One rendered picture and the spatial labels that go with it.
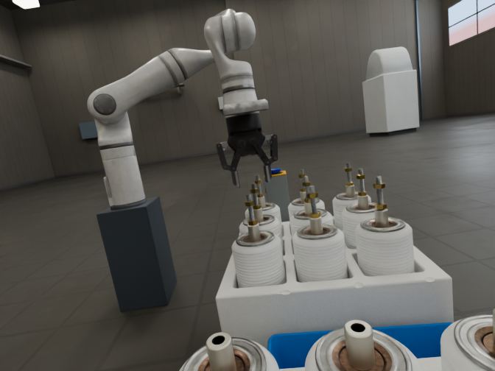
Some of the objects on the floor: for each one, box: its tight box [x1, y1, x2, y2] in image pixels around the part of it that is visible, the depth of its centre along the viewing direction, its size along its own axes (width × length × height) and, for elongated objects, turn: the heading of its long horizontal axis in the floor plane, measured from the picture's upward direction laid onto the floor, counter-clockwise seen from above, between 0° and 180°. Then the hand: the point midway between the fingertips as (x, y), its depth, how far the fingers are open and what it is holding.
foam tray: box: [216, 216, 454, 350], centre depth 70 cm, size 39×39×18 cm
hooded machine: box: [362, 47, 419, 136], centre depth 606 cm, size 83×74×170 cm
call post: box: [264, 174, 290, 222], centre depth 98 cm, size 7×7×31 cm
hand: (252, 179), depth 67 cm, fingers open, 6 cm apart
